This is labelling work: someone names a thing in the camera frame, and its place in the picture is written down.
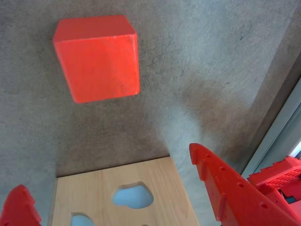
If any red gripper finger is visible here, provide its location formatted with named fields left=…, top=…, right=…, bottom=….
left=189, top=143, right=301, bottom=226
left=0, top=184, right=42, bottom=226

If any wooden shape sorter box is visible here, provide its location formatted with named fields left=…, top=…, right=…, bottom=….
left=48, top=156, right=200, bottom=226

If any red cube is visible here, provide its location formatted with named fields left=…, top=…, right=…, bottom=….
left=52, top=15, right=141, bottom=104

